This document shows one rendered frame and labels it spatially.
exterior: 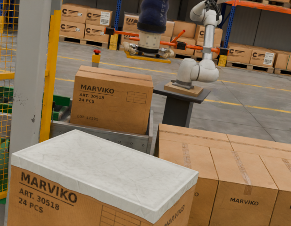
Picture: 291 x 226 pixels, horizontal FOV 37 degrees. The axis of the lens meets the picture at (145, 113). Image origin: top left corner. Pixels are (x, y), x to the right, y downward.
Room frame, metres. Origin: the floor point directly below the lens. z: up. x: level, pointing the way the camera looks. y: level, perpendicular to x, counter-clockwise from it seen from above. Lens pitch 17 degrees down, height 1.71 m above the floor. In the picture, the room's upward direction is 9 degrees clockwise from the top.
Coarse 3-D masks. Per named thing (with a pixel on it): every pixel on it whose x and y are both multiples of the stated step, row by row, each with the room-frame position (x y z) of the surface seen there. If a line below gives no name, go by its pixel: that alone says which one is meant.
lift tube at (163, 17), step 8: (144, 0) 3.31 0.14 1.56; (152, 0) 3.28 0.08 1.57; (160, 0) 3.29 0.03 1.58; (168, 0) 3.37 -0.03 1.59; (144, 8) 3.32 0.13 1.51; (152, 8) 3.29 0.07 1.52; (160, 8) 3.29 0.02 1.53; (168, 8) 3.36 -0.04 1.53; (144, 16) 3.30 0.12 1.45; (152, 16) 3.28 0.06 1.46; (160, 16) 3.29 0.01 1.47; (152, 24) 3.28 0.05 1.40; (160, 24) 3.30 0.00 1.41; (152, 32) 3.27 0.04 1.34; (160, 32) 3.30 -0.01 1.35
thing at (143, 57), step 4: (140, 52) 3.26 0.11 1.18; (128, 56) 3.21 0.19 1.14; (132, 56) 3.22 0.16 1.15; (136, 56) 3.22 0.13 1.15; (140, 56) 3.24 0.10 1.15; (144, 56) 3.25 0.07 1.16; (148, 56) 3.28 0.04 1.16; (152, 56) 3.31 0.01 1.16; (156, 56) 3.29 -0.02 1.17; (148, 60) 3.24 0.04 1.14; (152, 60) 3.24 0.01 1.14; (156, 60) 3.25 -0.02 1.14; (160, 60) 3.25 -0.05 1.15; (164, 60) 3.26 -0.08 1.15; (168, 60) 3.29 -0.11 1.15
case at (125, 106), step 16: (80, 80) 3.16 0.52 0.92; (96, 80) 3.17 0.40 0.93; (112, 80) 3.19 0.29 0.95; (128, 80) 3.27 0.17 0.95; (144, 80) 3.37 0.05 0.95; (80, 96) 3.16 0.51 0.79; (96, 96) 3.17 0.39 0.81; (112, 96) 3.18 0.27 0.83; (128, 96) 3.19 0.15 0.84; (144, 96) 3.20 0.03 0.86; (80, 112) 3.16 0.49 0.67; (96, 112) 3.17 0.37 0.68; (112, 112) 3.18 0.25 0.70; (128, 112) 3.19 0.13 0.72; (144, 112) 3.20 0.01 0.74; (112, 128) 3.18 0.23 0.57; (128, 128) 3.19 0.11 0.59; (144, 128) 3.20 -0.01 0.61
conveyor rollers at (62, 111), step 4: (4, 96) 3.60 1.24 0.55; (0, 100) 3.48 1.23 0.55; (4, 100) 3.55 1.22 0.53; (12, 100) 3.52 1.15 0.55; (56, 108) 3.58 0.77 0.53; (64, 108) 3.55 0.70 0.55; (68, 108) 3.66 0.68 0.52; (60, 112) 3.42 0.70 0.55; (64, 112) 3.48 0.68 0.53; (60, 116) 3.34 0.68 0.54; (68, 116) 3.36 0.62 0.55; (68, 120) 3.26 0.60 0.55
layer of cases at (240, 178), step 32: (160, 128) 3.45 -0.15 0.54; (192, 160) 2.86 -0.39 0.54; (224, 160) 2.97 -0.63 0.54; (256, 160) 3.08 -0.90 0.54; (288, 160) 3.19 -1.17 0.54; (224, 192) 2.60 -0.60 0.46; (256, 192) 2.60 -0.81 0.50; (288, 192) 2.61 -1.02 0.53; (192, 224) 2.60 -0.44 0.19; (224, 224) 2.60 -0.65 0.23; (256, 224) 2.61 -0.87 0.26; (288, 224) 2.61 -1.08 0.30
